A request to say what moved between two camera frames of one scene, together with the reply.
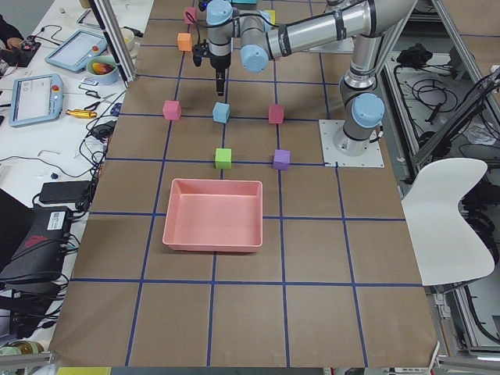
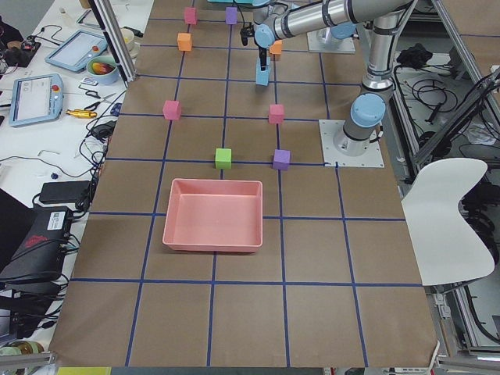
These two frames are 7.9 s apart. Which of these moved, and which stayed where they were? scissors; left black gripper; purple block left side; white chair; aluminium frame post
Moved: left black gripper
Stayed: purple block left side; aluminium frame post; scissors; white chair
